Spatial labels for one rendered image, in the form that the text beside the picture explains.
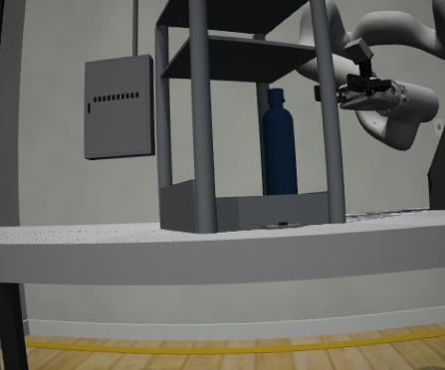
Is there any grey open shelving unit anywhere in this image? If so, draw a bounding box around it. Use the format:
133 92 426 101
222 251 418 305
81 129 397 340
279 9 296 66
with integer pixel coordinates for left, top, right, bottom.
155 0 346 234

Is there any dark blue bottle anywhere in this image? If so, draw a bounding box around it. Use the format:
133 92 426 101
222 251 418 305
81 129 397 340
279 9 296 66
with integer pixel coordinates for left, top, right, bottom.
262 89 298 195

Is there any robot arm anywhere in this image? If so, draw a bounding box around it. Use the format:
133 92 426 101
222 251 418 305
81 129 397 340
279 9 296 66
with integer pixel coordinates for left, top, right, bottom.
296 0 445 151

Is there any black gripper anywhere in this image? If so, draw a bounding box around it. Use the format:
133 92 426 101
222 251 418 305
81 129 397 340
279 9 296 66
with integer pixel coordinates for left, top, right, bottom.
336 74 400 114

